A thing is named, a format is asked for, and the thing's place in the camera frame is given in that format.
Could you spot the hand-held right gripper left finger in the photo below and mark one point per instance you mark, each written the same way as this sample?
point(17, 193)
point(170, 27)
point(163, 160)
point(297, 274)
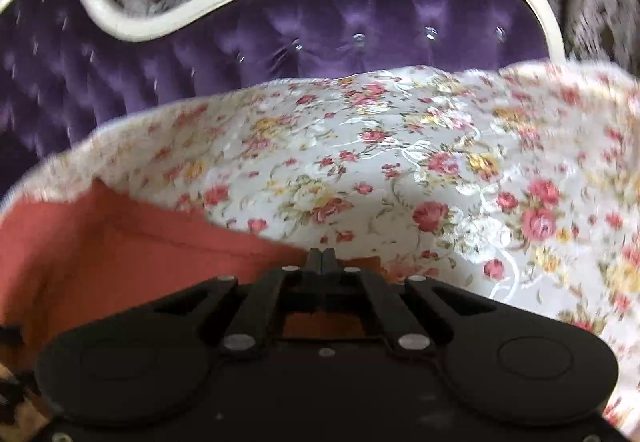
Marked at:
point(316, 264)

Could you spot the rust red pants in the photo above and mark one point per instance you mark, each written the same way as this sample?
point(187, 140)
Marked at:
point(100, 247)

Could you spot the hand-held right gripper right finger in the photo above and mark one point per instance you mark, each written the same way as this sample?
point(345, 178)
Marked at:
point(329, 264)

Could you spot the white floral blanket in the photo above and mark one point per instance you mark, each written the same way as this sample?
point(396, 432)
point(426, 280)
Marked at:
point(400, 146)

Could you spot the purple tufted velvet sofa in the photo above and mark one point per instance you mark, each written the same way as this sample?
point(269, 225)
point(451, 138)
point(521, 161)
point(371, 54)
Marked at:
point(300, 36)

